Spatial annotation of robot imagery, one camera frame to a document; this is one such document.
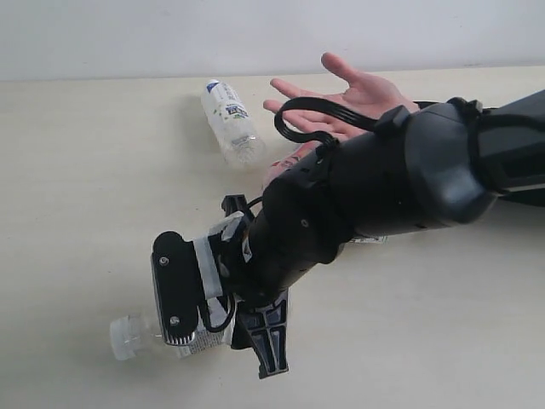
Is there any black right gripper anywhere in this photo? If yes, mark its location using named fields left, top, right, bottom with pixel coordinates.
left=204, top=195, right=294, bottom=379

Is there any clear bottle green apple label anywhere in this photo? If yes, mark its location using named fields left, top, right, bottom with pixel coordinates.
left=109, top=313, right=233, bottom=362

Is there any clear bottle lime label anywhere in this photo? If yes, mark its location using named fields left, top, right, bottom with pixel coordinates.
left=349, top=234, right=388, bottom=245

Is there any pink peach soda bottle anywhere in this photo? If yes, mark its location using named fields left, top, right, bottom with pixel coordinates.
left=261, top=141, right=318, bottom=190

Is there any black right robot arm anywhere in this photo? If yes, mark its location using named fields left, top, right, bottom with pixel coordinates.
left=213, top=91, right=544, bottom=378

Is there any clear bottle blue white label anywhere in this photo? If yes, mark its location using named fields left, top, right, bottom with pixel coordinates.
left=201, top=79, right=266, bottom=170

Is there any person's right hand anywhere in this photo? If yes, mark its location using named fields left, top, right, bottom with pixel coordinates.
left=270, top=52, right=419, bottom=141

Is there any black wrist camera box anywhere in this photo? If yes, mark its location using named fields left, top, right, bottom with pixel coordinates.
left=151, top=231, right=202, bottom=347

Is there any black ribbon cable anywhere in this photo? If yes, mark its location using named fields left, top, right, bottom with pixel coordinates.
left=274, top=96, right=384, bottom=148

